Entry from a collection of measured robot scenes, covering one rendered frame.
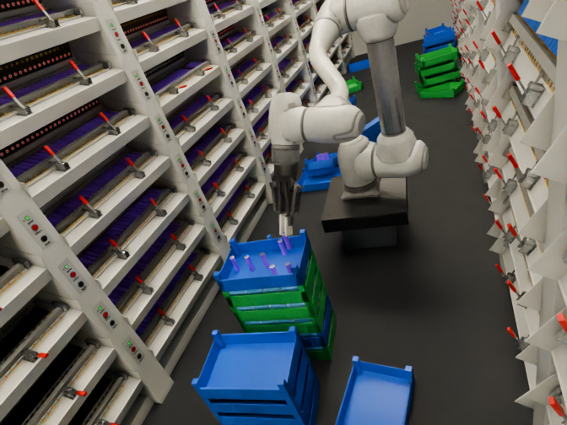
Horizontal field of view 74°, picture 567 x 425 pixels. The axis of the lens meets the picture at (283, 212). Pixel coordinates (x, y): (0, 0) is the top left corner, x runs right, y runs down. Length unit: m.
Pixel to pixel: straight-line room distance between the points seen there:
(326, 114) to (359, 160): 0.64
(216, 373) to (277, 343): 0.22
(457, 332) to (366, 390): 0.40
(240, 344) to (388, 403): 0.53
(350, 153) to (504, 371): 0.98
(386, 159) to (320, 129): 0.62
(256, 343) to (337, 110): 0.81
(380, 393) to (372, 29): 1.25
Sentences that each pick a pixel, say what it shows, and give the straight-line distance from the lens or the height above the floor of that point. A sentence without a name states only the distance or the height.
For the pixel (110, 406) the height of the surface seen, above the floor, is 0.18.
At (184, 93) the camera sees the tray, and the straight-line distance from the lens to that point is 1.94.
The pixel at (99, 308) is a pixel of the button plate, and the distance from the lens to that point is 1.46.
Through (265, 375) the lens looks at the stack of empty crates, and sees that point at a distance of 1.29.
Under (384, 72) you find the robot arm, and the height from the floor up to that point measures 0.82.
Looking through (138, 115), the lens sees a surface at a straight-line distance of 1.73.
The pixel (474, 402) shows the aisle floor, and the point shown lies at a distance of 1.43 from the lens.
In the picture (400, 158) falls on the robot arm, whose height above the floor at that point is 0.48.
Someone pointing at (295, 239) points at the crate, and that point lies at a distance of 1.39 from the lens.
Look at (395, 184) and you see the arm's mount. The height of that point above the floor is 0.28.
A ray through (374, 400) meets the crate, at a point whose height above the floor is 0.00.
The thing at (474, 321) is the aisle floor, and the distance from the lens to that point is 1.60.
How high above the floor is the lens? 1.24
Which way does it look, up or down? 31 degrees down
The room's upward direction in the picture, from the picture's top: 21 degrees counter-clockwise
